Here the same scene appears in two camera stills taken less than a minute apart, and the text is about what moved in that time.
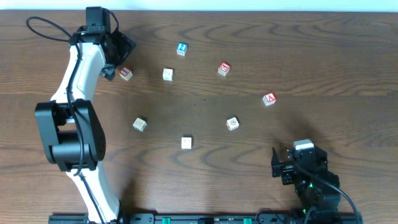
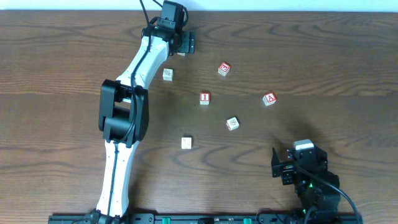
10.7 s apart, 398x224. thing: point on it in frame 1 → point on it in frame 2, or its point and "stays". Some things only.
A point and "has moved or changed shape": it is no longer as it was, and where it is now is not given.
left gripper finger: (130, 45) → (188, 42)
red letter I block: (125, 73) has moved or changed shape
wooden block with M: (232, 124) stays
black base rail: (205, 219) stays
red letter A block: (269, 98) stays
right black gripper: (286, 168) stays
